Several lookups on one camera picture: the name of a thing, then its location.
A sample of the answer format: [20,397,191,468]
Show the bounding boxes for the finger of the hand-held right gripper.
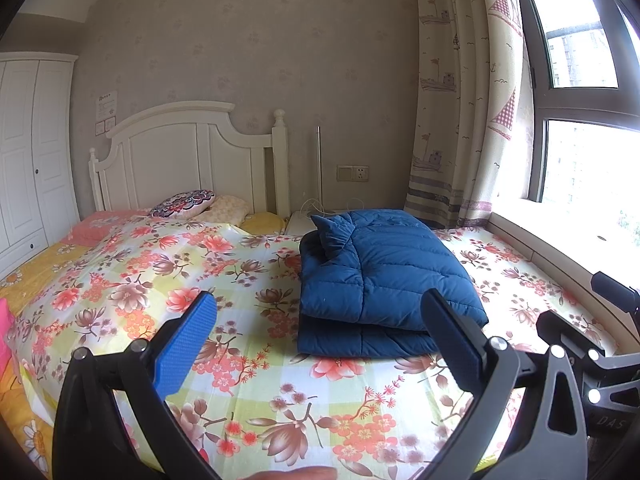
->
[592,272,640,312]
[537,310,607,361]

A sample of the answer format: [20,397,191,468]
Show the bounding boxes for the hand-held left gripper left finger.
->
[52,290,219,480]

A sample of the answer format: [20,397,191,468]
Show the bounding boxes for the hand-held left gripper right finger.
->
[421,288,589,480]

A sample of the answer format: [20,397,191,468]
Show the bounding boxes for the blue puffer jacket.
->
[297,209,490,360]

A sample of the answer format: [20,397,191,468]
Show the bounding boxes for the person's left hand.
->
[244,465,342,480]

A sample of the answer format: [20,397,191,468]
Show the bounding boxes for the white window sill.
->
[487,209,640,357]

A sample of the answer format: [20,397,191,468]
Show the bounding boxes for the floral quilt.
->
[10,212,622,480]

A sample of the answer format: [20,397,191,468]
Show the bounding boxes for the purple patterned pillow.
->
[149,189,216,219]

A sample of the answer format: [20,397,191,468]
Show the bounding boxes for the beige pillow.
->
[199,195,252,224]

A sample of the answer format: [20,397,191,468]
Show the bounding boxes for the yellow bed sheet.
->
[0,212,289,480]

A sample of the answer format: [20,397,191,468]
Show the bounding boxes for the pink cloth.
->
[0,297,14,377]

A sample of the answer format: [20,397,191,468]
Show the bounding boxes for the white bed headboard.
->
[88,101,291,218]

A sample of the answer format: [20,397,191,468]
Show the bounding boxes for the dark framed window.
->
[510,0,640,242]

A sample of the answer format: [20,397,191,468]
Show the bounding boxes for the white lamp pole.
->
[315,127,324,212]

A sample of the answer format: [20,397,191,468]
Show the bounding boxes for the sailboat print curtain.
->
[403,0,532,229]

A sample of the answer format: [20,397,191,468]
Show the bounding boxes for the white wardrobe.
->
[0,52,81,277]

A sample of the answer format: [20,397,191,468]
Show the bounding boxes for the white cable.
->
[299,198,352,217]

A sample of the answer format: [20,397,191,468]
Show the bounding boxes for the wall socket plate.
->
[336,163,370,183]

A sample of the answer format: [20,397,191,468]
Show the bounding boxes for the paper wall notices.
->
[94,90,119,136]

